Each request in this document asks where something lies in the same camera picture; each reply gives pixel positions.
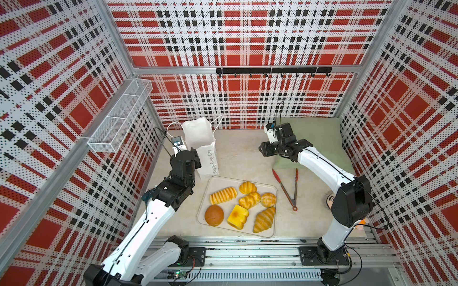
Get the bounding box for green circuit board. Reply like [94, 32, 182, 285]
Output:
[167, 270, 187, 280]

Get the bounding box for yellow square toast bread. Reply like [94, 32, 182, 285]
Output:
[227, 205, 249, 230]

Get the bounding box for round scored bread roll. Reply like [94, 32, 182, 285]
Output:
[261, 193, 277, 208]

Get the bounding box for white wire mesh basket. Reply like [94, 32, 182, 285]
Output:
[88, 79, 152, 153]

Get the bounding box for small plush doll toy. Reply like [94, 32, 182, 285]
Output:
[326, 194, 367, 230]

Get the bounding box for long ridged yellow bread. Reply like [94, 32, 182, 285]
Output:
[210, 187, 238, 205]

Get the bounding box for round brown bun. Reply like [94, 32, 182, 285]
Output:
[205, 205, 224, 226]

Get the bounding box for green cushion pillow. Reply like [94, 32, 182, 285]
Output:
[281, 117, 356, 175]

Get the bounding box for twisted braided yellow bread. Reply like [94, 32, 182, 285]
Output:
[239, 192, 261, 209]

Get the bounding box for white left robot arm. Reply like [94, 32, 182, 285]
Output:
[83, 148, 201, 286]

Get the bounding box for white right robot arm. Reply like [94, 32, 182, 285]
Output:
[259, 122, 373, 264]

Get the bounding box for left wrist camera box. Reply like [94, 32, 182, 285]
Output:
[171, 136, 188, 155]

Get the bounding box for black wall hook rail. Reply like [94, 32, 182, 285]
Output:
[215, 67, 333, 76]

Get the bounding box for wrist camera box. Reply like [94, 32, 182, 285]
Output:
[264, 122, 277, 144]
[171, 136, 188, 155]

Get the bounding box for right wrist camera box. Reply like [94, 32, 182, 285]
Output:
[264, 122, 277, 144]

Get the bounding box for small shell-shaped yellow bread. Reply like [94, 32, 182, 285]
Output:
[239, 181, 257, 195]

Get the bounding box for white paper gift bag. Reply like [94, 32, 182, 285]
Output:
[167, 116, 223, 181]

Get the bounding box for striped croissant bread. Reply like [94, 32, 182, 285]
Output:
[253, 207, 276, 233]

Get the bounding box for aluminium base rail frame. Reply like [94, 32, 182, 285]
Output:
[151, 236, 408, 286]

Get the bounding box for red silicone metal tongs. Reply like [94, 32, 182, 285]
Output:
[271, 167, 299, 212]

